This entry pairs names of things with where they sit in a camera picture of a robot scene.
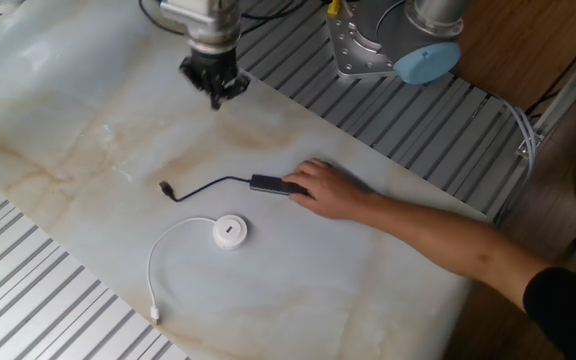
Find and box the black shirt sleeve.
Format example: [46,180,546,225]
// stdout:
[522,267,576,360]

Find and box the black USB hub with cable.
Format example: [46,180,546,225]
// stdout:
[158,173,314,204]

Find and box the white cable bundle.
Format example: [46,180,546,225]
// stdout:
[500,97,539,174]

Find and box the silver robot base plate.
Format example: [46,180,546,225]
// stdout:
[325,2,404,79]

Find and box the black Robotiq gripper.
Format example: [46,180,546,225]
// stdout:
[178,45,251,112]

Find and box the marble pattern table board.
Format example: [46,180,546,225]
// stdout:
[0,0,494,360]

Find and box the white round docking station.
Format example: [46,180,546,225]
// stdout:
[146,214,249,326]

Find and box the aluminium frame bar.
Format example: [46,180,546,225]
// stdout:
[515,32,576,159]

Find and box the person's bare hand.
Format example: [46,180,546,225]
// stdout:
[281,158,377,221]

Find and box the person's bare forearm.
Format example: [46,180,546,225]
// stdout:
[352,192,552,311]

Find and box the white printed wrist mount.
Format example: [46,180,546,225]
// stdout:
[159,0,243,36]

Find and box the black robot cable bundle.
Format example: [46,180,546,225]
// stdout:
[137,0,312,37]

